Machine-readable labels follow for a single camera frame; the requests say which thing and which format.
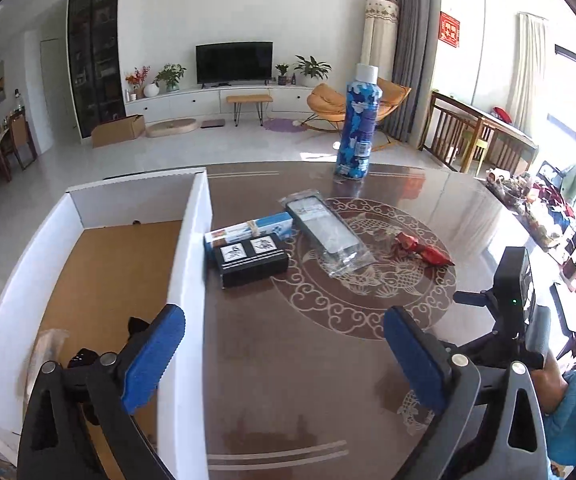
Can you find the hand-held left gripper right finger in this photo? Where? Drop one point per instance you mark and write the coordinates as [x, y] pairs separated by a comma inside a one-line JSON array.
[[413, 360]]

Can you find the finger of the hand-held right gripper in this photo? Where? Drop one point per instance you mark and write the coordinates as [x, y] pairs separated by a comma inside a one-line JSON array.
[[473, 297], [450, 347]]

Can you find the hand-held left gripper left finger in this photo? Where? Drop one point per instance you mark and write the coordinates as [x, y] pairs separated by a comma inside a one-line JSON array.
[[153, 360]]

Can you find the red foil candy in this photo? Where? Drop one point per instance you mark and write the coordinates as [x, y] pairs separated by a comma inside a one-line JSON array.
[[407, 244], [435, 256]]

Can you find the white cardboard box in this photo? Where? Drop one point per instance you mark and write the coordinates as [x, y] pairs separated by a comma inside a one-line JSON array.
[[188, 260]]

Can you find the black printed carton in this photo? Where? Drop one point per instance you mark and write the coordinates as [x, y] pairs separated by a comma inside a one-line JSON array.
[[250, 270]]

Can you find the clear plastic packet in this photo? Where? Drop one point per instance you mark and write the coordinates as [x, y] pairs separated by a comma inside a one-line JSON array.
[[328, 232]]

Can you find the blue and white carton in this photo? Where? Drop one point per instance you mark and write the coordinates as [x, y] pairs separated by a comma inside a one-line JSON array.
[[268, 225]]

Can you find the brown patterned desktop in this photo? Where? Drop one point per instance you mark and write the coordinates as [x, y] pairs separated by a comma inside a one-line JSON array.
[[293, 370]]

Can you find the person's right hand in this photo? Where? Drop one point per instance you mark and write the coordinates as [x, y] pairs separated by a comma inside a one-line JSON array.
[[554, 382]]

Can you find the pile of colourful clutter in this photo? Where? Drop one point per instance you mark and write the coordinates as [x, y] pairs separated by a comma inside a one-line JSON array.
[[558, 205]]

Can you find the red cloth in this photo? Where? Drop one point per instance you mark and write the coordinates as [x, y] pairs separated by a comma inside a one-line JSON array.
[[501, 114]]

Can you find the slatted wooden table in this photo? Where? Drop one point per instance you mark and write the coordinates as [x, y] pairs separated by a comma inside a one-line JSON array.
[[473, 117]]

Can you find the blue camouflage spray can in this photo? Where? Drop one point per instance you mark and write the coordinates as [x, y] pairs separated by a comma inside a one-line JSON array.
[[358, 125]]

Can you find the white curtain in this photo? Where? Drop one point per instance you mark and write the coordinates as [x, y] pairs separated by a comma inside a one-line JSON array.
[[527, 70]]

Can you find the brown cardboard box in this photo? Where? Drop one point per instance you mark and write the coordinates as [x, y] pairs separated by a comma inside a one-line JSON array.
[[118, 131]]

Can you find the beige oval pet bed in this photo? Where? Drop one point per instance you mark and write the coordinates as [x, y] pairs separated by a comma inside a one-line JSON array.
[[170, 126]]

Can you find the dark bathroom scale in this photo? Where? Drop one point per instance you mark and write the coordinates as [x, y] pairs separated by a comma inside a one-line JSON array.
[[213, 123]]

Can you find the orange rocking chair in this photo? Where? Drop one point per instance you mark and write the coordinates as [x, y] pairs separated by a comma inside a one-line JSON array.
[[325, 102]]

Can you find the purple round rug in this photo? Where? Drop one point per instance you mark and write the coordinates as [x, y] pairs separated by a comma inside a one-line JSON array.
[[284, 124]]

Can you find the wooden dining chair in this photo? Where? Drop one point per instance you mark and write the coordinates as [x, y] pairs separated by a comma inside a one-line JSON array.
[[22, 137]]

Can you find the white television cabinet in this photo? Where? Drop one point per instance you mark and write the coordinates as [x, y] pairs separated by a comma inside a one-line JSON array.
[[183, 102]]

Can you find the grey curtain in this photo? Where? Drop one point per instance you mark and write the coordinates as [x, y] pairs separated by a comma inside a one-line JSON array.
[[413, 35]]

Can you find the round white vase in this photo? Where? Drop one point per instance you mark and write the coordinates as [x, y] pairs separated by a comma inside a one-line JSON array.
[[151, 90]]

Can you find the small wooden bench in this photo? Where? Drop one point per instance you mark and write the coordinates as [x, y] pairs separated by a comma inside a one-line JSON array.
[[248, 98]]

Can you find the covered tower air conditioner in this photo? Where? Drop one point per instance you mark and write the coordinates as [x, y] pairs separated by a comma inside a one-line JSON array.
[[380, 35]]

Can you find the large leafy potted plant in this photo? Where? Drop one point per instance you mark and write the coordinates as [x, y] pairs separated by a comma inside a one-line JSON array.
[[313, 69]]

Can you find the red flower bouquet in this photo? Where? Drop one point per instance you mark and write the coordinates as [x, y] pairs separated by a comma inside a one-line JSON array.
[[137, 78]]

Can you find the green potted plant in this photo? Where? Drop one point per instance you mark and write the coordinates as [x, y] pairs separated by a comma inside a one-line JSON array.
[[170, 76]]

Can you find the small potted plant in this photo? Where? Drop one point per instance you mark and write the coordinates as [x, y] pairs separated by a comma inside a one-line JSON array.
[[281, 72]]

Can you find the black television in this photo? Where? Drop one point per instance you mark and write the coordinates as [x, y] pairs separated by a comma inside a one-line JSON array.
[[234, 62]]

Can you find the dark glass display cabinet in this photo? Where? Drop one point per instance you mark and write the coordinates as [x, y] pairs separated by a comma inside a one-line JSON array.
[[93, 55]]

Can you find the red wall decoration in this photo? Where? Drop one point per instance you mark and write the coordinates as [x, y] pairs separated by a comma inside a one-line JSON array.
[[449, 29]]

